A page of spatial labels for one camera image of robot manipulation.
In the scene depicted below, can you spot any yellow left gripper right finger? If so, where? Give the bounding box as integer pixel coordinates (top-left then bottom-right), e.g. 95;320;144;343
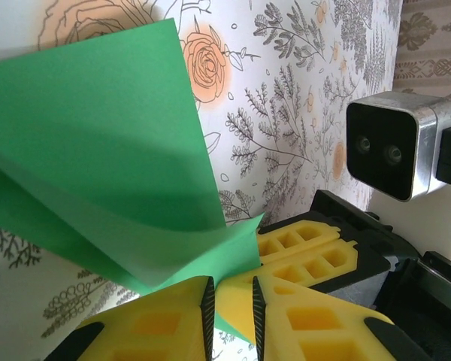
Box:
214;275;435;361

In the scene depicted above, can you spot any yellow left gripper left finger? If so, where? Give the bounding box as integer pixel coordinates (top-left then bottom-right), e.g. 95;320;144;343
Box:
43;275;216;361

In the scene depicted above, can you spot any green cloth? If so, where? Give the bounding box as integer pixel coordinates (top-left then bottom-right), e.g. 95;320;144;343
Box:
0;17;266;345

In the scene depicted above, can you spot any floral table cover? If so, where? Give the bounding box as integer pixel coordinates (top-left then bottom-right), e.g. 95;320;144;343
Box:
0;0;405;361

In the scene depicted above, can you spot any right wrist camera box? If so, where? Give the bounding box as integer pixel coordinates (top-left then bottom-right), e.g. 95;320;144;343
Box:
345;91;451;203

